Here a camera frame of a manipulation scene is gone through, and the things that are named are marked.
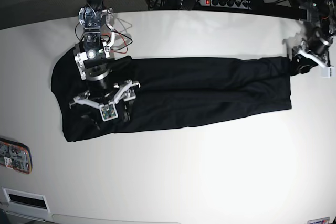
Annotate white power strip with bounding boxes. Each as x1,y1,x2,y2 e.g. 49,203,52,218
199,0,251,10

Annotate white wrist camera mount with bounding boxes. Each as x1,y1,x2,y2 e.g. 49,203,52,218
292,46,335,78
69,79,141,122

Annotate orange screw assortment box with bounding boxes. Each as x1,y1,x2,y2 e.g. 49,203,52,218
1,138,33,174

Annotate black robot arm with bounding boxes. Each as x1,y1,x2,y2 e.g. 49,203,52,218
290,0,335,78
69,0,133,122

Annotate colourful sticker card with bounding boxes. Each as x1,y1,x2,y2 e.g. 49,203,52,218
307,217,330,224

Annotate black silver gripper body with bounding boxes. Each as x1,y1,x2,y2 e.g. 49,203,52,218
302,28,333,59
86,77,118,104

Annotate white slotted tray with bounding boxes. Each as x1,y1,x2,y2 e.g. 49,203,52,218
2,187,51,221

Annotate black T-shirt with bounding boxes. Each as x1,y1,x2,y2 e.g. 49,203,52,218
51,50,291,142

